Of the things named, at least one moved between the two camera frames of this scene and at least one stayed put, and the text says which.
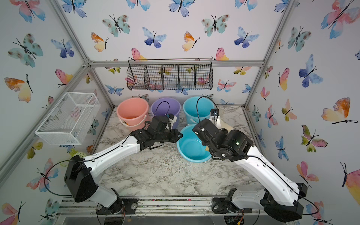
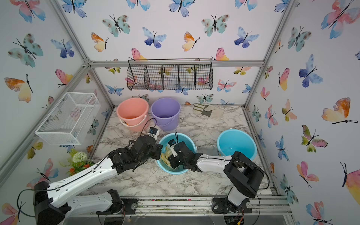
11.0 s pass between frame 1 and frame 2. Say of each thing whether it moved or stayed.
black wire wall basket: stayed
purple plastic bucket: stayed
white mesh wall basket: stayed
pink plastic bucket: stayed
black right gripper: moved
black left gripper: moved
